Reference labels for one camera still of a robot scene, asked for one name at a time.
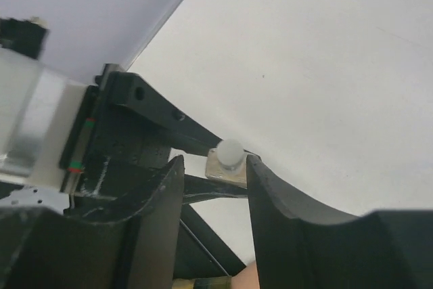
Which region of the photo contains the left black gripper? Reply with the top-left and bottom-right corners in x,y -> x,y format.
60,64 -> 248,217

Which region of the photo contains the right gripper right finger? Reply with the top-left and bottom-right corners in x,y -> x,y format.
246,156 -> 432,288

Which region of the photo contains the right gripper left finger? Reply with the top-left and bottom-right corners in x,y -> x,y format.
1,156 -> 185,288

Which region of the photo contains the beige nail polish bottle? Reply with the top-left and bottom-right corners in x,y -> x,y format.
205,139 -> 248,189

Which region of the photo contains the yellow plaid sleeve forearm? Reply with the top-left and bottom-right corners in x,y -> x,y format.
172,276 -> 232,289

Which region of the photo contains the person's hand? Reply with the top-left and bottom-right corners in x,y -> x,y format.
231,261 -> 260,289

